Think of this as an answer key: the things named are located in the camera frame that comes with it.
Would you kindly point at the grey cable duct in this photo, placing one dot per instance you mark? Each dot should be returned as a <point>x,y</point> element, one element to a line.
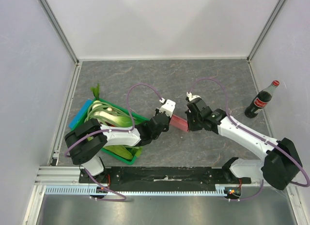
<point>97,191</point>

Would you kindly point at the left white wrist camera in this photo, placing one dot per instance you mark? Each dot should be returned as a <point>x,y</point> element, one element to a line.
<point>168,107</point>

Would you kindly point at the green plastic basket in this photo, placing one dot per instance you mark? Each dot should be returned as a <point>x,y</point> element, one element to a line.
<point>129,162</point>

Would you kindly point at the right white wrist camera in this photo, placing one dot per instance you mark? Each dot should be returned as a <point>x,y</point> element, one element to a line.
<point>190,97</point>

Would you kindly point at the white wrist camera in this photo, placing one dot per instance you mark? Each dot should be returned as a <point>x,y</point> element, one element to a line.
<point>190,97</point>
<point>168,107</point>

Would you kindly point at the cola glass bottle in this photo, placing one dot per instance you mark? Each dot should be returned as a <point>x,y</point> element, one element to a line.
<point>261,100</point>

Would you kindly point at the pink paper box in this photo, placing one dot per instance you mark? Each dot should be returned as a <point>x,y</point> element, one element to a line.
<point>179,123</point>

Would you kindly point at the green leafy vegetable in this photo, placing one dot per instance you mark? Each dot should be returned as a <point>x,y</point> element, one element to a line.
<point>125,152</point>

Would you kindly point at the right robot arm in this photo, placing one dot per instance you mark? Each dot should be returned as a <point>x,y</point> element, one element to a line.
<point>277,160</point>

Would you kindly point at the green long beans bundle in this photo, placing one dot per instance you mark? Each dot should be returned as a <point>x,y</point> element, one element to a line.
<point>108,115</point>

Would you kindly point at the blue flat board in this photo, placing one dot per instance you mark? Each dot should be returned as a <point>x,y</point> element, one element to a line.
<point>80,114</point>

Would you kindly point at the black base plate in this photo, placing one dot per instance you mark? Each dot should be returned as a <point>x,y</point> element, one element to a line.
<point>166,178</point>

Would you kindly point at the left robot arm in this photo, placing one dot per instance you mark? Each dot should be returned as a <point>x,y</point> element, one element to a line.
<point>85,141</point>

